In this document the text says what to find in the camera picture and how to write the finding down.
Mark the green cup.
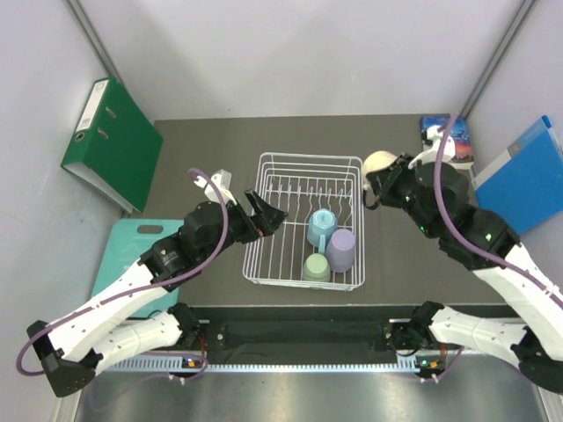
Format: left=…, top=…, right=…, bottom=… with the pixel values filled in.
left=303, top=253, right=331, bottom=282

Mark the Jane Eyre paperback book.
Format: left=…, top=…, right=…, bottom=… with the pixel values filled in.
left=419, top=114, right=474, bottom=171

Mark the teal cutting board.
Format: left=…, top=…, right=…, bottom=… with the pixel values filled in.
left=91, top=218, right=183, bottom=297

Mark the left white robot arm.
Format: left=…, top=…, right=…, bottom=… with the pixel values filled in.
left=27, top=190, right=289, bottom=397

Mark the grey slotted cable duct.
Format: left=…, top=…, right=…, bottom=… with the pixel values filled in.
left=108, top=355, right=443, bottom=374

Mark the green lever arch binder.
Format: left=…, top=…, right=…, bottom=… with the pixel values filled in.
left=61, top=77, right=163, bottom=214

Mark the purple cup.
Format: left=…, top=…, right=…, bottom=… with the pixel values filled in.
left=325, top=229, right=356, bottom=273

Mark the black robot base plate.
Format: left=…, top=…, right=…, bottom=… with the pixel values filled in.
left=172, top=305, right=442, bottom=364

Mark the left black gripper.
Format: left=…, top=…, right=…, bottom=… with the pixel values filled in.
left=201, top=189, right=288, bottom=265

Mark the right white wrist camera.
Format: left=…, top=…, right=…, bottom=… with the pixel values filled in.
left=408, top=125, right=456, bottom=170

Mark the light blue mug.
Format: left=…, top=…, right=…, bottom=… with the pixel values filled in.
left=307, top=208, right=338, bottom=255

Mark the blue plastic folder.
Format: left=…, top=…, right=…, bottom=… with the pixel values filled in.
left=472, top=115, right=562, bottom=235

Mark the white wire dish rack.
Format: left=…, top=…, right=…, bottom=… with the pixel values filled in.
left=242, top=152, right=365, bottom=292

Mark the cream ceramic mug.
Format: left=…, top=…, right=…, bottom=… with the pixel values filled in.
left=362, top=150, right=398, bottom=191

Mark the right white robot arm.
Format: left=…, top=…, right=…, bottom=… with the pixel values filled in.
left=362, top=150, right=562, bottom=394

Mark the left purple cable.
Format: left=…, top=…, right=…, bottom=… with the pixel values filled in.
left=16, top=167, right=230, bottom=388

